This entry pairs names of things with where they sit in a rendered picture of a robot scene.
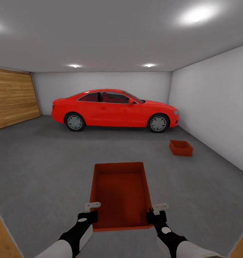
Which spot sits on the storage box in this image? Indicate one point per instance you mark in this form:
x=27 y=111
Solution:
x=123 y=192
x=180 y=148

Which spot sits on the garage door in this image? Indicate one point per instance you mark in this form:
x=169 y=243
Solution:
x=18 y=100

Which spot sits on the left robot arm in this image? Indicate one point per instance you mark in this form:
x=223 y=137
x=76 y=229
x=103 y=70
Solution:
x=72 y=242

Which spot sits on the car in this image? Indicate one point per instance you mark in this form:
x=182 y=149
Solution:
x=115 y=108

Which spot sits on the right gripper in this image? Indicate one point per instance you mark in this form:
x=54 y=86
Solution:
x=152 y=218

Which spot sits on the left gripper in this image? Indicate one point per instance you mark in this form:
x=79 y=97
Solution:
x=93 y=215

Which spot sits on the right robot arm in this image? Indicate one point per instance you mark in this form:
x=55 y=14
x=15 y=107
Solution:
x=171 y=244

